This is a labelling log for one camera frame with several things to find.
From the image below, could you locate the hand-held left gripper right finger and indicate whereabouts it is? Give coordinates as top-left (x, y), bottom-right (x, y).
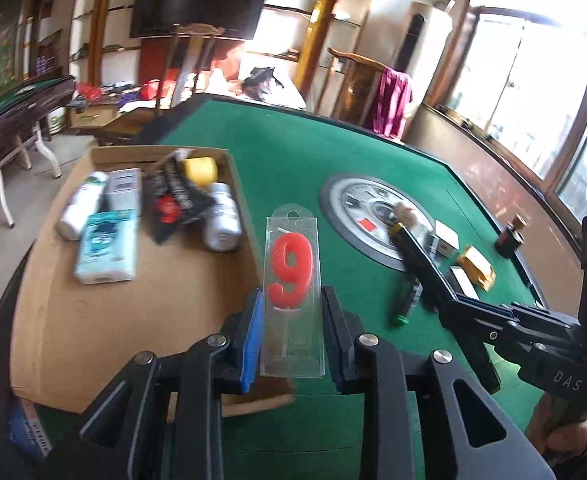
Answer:
top-left (322, 285), bottom-right (559, 480)

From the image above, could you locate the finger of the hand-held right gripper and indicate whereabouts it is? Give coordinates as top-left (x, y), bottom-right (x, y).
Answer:
top-left (452, 294), bottom-right (575, 332)
top-left (439, 301), bottom-right (545, 362)

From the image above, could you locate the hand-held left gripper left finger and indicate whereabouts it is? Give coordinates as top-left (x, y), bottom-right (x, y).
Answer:
top-left (38, 287), bottom-right (266, 480)

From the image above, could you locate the gold snack packet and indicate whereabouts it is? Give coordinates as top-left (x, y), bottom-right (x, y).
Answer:
top-left (457, 245), bottom-right (497, 291)

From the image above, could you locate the black marker yellow-green cap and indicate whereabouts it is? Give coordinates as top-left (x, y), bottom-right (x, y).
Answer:
top-left (391, 224), bottom-right (503, 394)

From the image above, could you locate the white charger box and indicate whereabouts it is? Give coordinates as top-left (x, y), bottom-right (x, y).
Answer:
top-left (433, 220), bottom-right (460, 256)

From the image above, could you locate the number candle clear package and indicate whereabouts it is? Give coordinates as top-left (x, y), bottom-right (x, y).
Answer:
top-left (260, 203), bottom-right (325, 378)

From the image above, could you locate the cardboard box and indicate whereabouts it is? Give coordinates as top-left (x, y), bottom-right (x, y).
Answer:
top-left (9, 146), bottom-right (294, 418)

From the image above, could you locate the plain white bottle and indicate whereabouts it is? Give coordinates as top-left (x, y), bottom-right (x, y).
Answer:
top-left (202, 181), bottom-right (243, 252)

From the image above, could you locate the black snack bag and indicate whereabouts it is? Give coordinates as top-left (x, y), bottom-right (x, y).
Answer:
top-left (142, 149), bottom-right (216, 246)

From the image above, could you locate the teal tissue pack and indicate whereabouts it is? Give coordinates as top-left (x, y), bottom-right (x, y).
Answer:
top-left (74, 208), bottom-right (138, 285)

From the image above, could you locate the grey carton box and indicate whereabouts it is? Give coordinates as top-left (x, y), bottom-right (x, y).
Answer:
top-left (104, 168), bottom-right (143, 217)

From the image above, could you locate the white bottle green label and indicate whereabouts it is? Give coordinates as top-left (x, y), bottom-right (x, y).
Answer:
top-left (54, 171), bottom-right (110, 241)

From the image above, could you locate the person's right hand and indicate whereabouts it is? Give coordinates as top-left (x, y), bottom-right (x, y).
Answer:
top-left (526, 392), bottom-right (587, 466)

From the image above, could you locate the black cylinder with gear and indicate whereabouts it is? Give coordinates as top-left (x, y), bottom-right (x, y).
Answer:
top-left (494, 214), bottom-right (525, 256)

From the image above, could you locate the black marker green cap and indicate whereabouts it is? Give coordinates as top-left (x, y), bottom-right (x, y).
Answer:
top-left (391, 280), bottom-right (424, 328)

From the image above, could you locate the round dice control panel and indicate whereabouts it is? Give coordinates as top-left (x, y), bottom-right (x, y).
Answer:
top-left (320, 172), bottom-right (437, 273)

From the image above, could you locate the dark red cloth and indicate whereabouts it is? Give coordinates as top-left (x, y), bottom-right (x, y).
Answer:
top-left (368, 66), bottom-right (414, 140)

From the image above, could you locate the wooden chair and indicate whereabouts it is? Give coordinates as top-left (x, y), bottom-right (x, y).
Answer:
top-left (327, 46), bottom-right (389, 126)
top-left (156, 22), bottom-right (226, 116)

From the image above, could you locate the white standing air conditioner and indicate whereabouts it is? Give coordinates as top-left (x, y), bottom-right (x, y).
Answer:
top-left (396, 0), bottom-right (454, 106)

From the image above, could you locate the black cloth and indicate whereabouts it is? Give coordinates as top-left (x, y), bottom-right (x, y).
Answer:
top-left (246, 65), bottom-right (286, 101)

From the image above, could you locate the low wooden drawer cabinet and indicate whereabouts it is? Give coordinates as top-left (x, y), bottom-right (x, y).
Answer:
top-left (66, 102), bottom-right (124, 133)

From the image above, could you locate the folding green game table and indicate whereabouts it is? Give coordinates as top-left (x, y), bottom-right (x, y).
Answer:
top-left (0, 75), bottom-right (76, 228)

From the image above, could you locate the black flat television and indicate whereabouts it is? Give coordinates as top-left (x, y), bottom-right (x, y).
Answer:
top-left (129, 0), bottom-right (273, 41)

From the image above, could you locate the window with wooden frame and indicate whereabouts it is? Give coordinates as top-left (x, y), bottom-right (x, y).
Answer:
top-left (423, 0), bottom-right (587, 211)

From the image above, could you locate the wooden wall shelf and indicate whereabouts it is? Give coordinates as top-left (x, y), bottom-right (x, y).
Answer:
top-left (70, 0), bottom-right (144, 66)
top-left (253, 0), bottom-right (374, 76)

